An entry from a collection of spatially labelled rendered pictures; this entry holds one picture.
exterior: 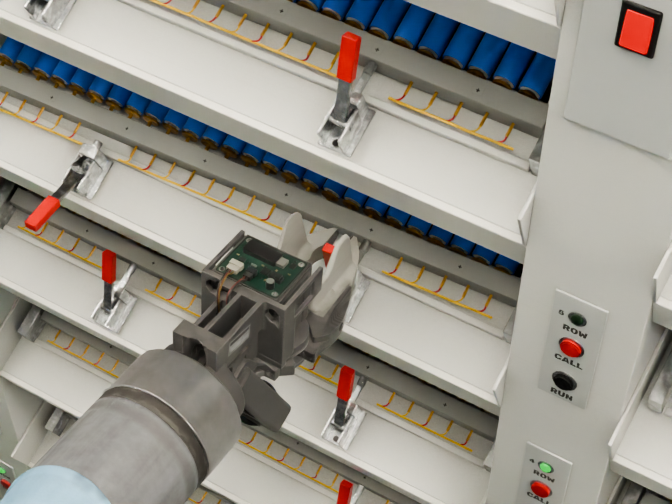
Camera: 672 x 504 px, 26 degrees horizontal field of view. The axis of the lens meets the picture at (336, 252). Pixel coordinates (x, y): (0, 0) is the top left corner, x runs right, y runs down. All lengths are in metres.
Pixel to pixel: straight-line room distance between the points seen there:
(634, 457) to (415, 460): 0.27
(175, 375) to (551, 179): 0.28
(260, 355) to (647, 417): 0.32
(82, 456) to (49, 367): 0.77
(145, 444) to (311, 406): 0.47
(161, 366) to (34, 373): 0.73
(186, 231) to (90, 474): 0.40
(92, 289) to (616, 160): 0.72
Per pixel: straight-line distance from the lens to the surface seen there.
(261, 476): 1.59
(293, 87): 1.09
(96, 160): 1.31
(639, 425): 1.17
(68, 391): 1.68
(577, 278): 1.02
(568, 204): 0.97
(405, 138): 1.06
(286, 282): 1.03
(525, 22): 0.89
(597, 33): 0.86
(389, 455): 1.37
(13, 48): 1.39
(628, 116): 0.89
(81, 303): 1.50
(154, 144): 1.29
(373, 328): 1.21
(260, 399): 1.08
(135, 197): 1.30
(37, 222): 1.28
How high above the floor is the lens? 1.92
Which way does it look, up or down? 51 degrees down
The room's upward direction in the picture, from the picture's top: straight up
